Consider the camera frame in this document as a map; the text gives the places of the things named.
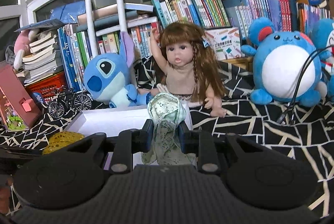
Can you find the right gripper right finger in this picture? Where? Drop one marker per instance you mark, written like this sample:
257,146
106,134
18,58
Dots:
201,144

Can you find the pink triangular dollhouse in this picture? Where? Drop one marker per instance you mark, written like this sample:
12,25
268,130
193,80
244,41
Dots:
18,110

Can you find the brown haired baby doll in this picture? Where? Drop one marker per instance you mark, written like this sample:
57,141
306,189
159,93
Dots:
189,65

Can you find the pink white plush toy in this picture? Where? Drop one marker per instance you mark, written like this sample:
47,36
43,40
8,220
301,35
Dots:
21,46

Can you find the row of upright books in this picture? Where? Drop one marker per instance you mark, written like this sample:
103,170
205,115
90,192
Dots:
221,18

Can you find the green gingham floral cloth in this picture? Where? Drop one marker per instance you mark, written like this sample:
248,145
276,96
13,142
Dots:
167,112

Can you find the black white patterned cloth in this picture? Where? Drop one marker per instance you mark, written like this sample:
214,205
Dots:
309,139

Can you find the stack of white books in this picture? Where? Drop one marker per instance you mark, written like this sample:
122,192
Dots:
44,59

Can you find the red plastic basket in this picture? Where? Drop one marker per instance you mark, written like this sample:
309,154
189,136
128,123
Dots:
46,89

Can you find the blue round Marill plush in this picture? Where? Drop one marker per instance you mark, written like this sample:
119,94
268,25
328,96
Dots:
278,58

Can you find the miniature black bicycle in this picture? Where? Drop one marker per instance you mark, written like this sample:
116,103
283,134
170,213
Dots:
66,99

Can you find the blue Doraemon plush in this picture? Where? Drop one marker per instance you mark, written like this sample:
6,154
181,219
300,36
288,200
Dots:
322,38

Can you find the white cardboard box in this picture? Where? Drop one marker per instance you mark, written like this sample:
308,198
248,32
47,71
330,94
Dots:
110,121

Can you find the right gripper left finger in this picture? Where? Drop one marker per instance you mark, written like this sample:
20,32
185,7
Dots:
128,143

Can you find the blue Stitch plush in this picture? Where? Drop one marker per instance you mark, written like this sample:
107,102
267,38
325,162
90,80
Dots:
107,77

